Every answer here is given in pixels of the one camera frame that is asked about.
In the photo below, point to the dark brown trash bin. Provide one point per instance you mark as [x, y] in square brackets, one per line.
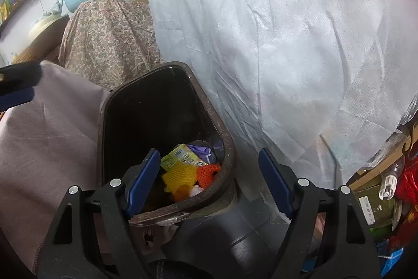
[147, 102]

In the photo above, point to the blue packet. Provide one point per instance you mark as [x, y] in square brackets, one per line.
[390, 261]

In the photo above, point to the dark green box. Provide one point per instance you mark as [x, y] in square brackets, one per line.
[372, 203]

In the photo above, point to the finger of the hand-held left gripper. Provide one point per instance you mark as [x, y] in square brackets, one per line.
[19, 76]

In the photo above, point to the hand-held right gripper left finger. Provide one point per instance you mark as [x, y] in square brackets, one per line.
[143, 181]

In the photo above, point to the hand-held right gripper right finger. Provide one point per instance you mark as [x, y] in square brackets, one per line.
[274, 181]

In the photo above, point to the brown container with cream lid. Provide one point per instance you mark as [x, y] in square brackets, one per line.
[49, 30]

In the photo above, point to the white nonwoven cloth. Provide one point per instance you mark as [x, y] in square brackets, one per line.
[277, 37]

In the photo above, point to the orange foam fruit net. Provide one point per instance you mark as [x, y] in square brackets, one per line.
[207, 175]

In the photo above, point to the clear plastic bottle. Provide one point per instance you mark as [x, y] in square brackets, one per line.
[390, 182]

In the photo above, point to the grey crumpled cloth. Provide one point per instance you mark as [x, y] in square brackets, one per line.
[54, 9]

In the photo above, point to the purple plastic bag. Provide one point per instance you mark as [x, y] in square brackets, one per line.
[204, 151]

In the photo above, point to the paisley patterned cloth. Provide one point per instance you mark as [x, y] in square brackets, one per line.
[107, 37]

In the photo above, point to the low wooden shelf board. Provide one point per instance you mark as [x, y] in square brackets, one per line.
[378, 168]

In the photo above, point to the yellow snack wrapper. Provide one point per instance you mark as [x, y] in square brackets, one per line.
[178, 156]

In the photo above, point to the red shiny packet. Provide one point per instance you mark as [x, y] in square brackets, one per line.
[408, 200]

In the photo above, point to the yellow foam fruit net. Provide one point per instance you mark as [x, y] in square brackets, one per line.
[181, 177]

